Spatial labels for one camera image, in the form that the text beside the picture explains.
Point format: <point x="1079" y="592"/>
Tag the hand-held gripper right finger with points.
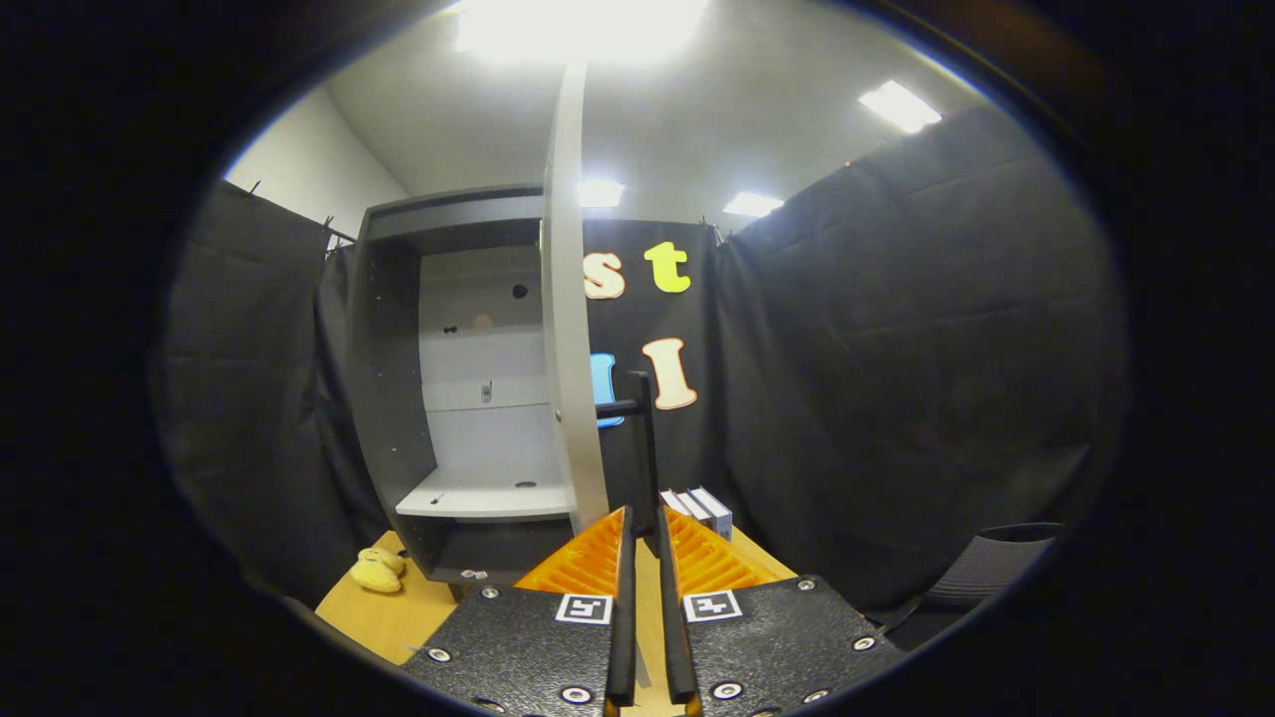
<point x="672" y="617"/>

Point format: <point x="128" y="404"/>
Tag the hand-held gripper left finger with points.
<point x="623" y="617"/>

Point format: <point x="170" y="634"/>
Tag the grey cabinet door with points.
<point x="568" y="299"/>

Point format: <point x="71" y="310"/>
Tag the white spine book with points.
<point x="694" y="506"/>

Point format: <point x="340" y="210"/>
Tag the white cabinet shelf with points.
<point x="478" y="496"/>

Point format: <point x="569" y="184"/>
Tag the yellow plush toy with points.
<point x="377" y="573"/>

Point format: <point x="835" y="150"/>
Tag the grey cabinet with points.
<point x="383" y="378"/>

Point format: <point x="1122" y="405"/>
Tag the black backdrop cloth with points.
<point x="896" y="349"/>

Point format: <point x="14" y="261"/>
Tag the ceiling light panel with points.
<point x="752" y="204"/>
<point x="898" y="106"/>
<point x="601" y="192"/>

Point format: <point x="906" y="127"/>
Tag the large ceiling light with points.
<point x="578" y="25"/>

